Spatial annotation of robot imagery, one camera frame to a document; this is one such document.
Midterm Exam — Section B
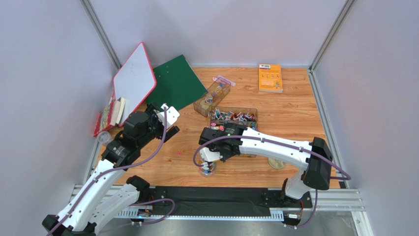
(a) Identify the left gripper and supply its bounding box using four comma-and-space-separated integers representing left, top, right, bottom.
138, 102, 180, 148

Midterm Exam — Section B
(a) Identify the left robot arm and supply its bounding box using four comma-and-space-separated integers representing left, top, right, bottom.
42, 104, 180, 236

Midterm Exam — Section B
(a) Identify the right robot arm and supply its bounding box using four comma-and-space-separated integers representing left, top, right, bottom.
198, 123, 333, 200

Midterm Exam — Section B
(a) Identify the clear box of star candies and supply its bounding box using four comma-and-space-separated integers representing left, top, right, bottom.
209, 119, 258, 131

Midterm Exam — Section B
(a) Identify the clear box of wrapped candies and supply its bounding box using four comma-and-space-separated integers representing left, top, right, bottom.
193, 81, 231, 117

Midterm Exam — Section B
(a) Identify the clear round plastic jar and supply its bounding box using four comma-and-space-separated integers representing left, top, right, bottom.
198, 160, 217, 177

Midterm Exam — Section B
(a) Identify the clear box of lollipops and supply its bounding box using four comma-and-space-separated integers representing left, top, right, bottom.
209, 106, 258, 122

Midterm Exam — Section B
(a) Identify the green cutting mat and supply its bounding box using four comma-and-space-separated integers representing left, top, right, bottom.
146, 55, 207, 111

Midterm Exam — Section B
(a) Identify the gold round tin lid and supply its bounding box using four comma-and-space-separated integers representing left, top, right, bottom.
268, 158, 287, 170

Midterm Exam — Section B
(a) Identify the stack of books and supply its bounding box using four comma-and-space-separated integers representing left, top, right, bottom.
93, 97, 126, 137

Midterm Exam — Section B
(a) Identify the red framed whiteboard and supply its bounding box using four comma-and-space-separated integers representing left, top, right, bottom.
113, 42, 156, 127

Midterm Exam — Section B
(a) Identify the small clear cup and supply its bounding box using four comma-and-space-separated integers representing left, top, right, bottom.
96, 131, 113, 147

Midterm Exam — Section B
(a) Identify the orange paperback book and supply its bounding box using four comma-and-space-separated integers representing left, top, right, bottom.
258, 64, 283, 93

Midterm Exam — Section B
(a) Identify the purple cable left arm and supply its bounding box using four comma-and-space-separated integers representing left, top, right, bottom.
46, 105, 176, 236

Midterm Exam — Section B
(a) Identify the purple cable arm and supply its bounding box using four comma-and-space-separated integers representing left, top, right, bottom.
46, 105, 176, 236
192, 135, 352, 229

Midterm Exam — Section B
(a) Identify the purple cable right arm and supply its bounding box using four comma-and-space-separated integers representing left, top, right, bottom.
192, 135, 352, 229

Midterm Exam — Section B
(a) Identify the aluminium frame rail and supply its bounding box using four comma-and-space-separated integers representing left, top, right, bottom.
57, 184, 374, 236

